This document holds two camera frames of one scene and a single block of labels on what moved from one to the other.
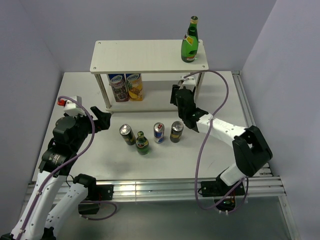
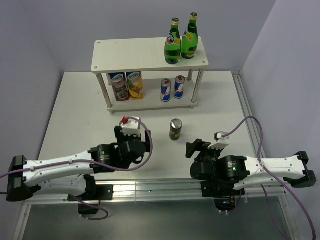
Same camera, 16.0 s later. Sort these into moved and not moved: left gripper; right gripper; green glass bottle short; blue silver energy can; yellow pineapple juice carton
Moved: blue silver energy can; left gripper; green glass bottle short; right gripper
Not moved: yellow pineapple juice carton
